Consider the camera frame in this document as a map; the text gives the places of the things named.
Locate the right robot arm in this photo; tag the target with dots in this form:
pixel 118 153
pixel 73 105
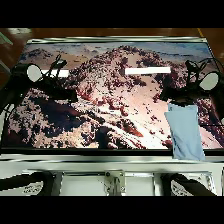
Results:
pixel 206 83

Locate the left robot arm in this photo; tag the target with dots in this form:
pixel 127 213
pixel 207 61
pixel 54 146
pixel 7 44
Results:
pixel 23 78

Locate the light blue garment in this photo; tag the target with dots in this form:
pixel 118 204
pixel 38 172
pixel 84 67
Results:
pixel 185 133

